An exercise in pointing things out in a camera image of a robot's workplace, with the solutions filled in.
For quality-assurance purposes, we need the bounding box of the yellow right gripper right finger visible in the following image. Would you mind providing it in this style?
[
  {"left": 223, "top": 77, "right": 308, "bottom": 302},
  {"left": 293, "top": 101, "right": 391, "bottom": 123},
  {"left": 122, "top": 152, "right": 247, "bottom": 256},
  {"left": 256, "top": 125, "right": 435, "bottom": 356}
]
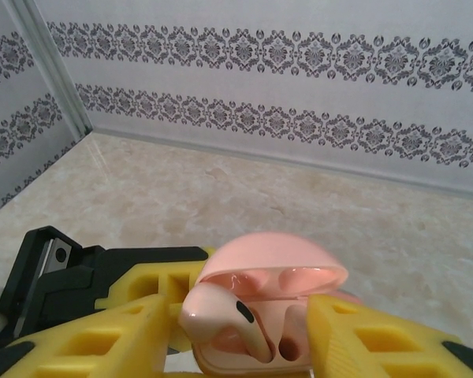
[{"left": 304, "top": 294, "right": 473, "bottom": 378}]

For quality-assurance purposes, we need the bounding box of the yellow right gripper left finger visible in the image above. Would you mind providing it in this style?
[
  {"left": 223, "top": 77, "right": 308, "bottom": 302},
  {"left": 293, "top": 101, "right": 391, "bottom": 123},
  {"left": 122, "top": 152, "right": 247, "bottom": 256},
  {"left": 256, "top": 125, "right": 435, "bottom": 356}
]
[{"left": 0, "top": 294, "right": 171, "bottom": 378}]

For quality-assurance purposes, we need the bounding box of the pale pink earbud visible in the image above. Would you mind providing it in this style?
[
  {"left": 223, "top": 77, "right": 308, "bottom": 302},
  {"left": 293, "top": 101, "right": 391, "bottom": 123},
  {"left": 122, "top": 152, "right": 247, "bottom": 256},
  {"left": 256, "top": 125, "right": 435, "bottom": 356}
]
[{"left": 179, "top": 281, "right": 274, "bottom": 364}]

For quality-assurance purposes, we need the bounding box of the round pink charging case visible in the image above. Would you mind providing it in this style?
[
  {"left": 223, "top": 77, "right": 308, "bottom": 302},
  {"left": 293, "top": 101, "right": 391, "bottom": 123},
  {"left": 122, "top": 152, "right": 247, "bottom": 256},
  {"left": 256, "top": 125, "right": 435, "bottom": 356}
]
[{"left": 192, "top": 231, "right": 364, "bottom": 374}]

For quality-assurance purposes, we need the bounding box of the grey wall base strip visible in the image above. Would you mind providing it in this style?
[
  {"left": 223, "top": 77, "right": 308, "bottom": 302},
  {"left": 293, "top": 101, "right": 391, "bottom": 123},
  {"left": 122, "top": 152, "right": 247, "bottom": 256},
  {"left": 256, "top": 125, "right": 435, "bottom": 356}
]
[{"left": 89, "top": 126, "right": 473, "bottom": 206}]

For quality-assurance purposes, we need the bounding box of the aluminium frame post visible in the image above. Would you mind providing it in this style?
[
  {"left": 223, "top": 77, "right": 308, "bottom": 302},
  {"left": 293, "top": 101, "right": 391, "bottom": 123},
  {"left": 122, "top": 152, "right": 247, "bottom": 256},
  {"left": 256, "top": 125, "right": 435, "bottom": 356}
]
[{"left": 7, "top": 0, "right": 95, "bottom": 137}]

